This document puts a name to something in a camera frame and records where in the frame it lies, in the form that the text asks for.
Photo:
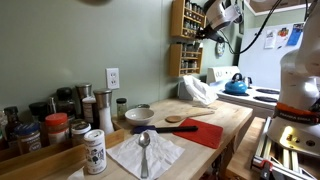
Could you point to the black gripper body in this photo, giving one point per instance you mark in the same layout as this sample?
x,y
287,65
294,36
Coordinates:
x,y
210,33

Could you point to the oregano spice jar black lid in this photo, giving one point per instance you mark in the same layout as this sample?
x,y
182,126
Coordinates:
x,y
197,45

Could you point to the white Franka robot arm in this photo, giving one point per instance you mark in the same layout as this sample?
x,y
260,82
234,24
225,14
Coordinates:
x,y
296,83

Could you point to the dark sauce bottle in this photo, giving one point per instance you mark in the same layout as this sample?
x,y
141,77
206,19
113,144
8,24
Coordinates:
x,y
65,103

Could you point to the white printed spice shaker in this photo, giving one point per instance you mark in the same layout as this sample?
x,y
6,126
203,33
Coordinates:
x,y
95,153

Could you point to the dark glass bottle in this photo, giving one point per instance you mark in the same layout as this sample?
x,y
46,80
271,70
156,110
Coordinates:
x,y
11,123

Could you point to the white cloth towel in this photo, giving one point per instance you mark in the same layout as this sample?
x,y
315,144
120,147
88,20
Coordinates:
x,y
200,90

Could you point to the blue kettle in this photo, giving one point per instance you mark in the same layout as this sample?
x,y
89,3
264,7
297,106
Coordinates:
x,y
236,86

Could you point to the white fridge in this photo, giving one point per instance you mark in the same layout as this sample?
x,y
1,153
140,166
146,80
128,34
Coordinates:
x,y
260,66

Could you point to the white paper sheet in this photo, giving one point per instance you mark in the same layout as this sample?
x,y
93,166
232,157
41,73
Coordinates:
x,y
270,39

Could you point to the colourful fridge magnet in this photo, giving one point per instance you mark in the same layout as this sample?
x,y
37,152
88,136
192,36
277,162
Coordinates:
x,y
283,32

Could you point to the white kitchen stove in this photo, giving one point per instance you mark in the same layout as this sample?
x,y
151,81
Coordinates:
x,y
240,100

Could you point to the black stove burner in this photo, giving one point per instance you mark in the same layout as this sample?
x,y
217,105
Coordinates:
x,y
267,91
265,99

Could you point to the wooden spoon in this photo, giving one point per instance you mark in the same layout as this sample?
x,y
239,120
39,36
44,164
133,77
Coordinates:
x,y
175,118

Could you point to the blue paper sheet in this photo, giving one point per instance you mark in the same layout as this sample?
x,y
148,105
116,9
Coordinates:
x,y
295,35

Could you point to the small glass dish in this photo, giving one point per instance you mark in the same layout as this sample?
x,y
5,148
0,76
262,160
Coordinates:
x,y
142,106

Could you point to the red silicone mat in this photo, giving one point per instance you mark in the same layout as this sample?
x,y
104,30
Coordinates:
x,y
200,133

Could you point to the black spatula blue head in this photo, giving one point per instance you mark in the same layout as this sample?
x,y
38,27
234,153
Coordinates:
x,y
166,129

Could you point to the white ceramic bowl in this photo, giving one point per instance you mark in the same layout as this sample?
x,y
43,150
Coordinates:
x,y
139,116

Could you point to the small glass jar black lid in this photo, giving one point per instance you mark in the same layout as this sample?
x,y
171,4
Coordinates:
x,y
121,108

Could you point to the metal spoon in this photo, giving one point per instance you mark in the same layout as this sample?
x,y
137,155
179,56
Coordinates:
x,y
144,140

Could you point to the steel salt grinder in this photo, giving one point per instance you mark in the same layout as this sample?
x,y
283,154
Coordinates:
x,y
105,113

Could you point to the flat white paper napkin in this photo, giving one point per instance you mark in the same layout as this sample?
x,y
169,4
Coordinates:
x,y
160,156

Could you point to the steel pepper grinder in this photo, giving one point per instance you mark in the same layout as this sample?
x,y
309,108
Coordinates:
x,y
85,100

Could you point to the white lid jar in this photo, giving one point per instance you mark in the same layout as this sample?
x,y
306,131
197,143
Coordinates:
x,y
80,131

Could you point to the red lid jar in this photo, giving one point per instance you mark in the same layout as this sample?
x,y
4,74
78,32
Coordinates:
x,y
57,128

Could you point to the wooden tray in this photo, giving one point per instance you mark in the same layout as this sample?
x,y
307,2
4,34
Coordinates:
x,y
50,156

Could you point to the blue lid jar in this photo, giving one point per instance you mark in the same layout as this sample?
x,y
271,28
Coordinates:
x,y
28,140

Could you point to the wooden wall spice rack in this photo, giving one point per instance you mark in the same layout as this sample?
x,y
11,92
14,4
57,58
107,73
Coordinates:
x,y
177,20
175,61

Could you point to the white wall outlet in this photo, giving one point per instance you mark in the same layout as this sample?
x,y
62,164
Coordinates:
x,y
112,78

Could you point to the decorative wall plate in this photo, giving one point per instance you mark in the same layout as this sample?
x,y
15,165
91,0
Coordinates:
x,y
95,1

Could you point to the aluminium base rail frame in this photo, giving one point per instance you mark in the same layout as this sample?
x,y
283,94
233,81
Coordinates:
x,y
283,160

